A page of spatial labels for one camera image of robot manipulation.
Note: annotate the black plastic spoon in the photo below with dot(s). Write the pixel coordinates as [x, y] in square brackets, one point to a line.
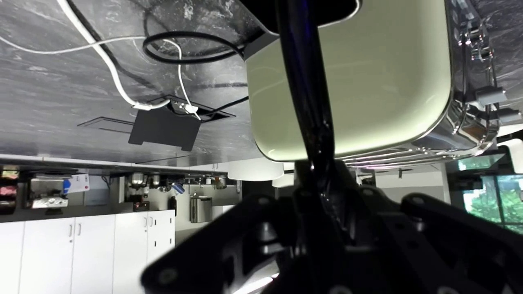
[305, 82]

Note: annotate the silver kitchen canister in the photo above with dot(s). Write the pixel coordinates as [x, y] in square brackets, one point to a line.
[200, 208]

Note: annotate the kitchen counter white cabinets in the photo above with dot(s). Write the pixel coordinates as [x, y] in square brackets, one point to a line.
[82, 256]

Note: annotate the black pop-up outlet box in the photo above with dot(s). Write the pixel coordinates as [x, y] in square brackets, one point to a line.
[164, 131]

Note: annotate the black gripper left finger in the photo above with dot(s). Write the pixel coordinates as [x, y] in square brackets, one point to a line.
[246, 246]

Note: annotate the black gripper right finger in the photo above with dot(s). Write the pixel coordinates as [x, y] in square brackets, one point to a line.
[435, 256]

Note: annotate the cream four-slot toaster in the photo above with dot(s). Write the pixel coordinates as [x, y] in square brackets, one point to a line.
[393, 82]

